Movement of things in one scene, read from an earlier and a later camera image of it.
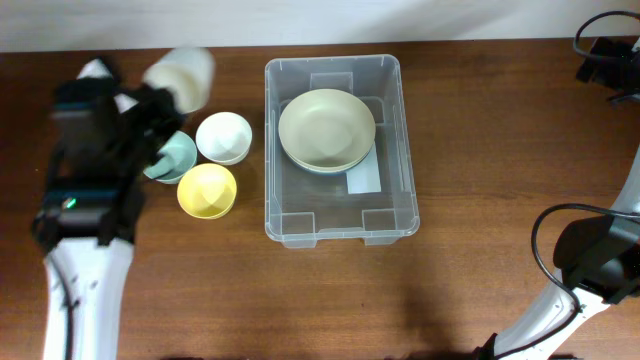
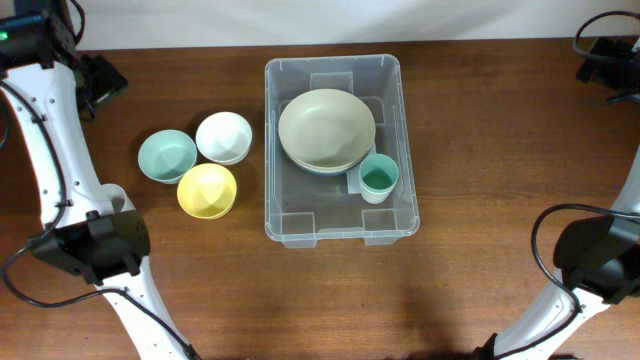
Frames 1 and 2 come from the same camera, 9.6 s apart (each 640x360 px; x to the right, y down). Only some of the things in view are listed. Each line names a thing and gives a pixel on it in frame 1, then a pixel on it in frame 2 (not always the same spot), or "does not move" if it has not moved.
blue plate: [329, 172] does not move
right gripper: [606, 74] does not move
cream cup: [187, 73] → [372, 197]
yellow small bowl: [207, 191] does not move
